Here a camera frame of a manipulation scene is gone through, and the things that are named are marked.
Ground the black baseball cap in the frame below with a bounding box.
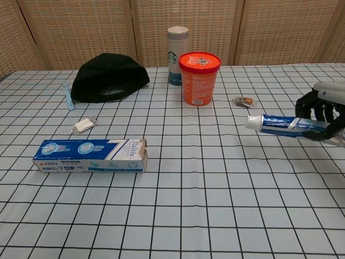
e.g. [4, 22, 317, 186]
[71, 52, 150, 104]

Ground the small brown snack packet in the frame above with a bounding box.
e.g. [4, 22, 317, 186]
[232, 96, 257, 108]

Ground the orange lidded tub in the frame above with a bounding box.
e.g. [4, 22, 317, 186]
[178, 52, 222, 107]

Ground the blue toothpaste box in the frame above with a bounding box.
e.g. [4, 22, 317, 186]
[32, 137, 148, 174]

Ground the blue white toothpaste tube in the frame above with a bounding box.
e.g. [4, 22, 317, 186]
[245, 113, 345, 148]

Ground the light blue toothbrush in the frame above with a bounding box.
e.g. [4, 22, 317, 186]
[63, 82, 75, 111]

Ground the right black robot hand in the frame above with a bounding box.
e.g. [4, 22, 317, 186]
[295, 81, 345, 141]

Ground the white Starbucks tumbler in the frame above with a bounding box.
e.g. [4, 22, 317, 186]
[167, 26, 189, 86]

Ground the woven bamboo folding screen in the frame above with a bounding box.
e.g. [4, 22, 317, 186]
[0, 0, 345, 79]

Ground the small white wrapped packet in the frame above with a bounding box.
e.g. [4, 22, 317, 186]
[71, 117, 97, 134]

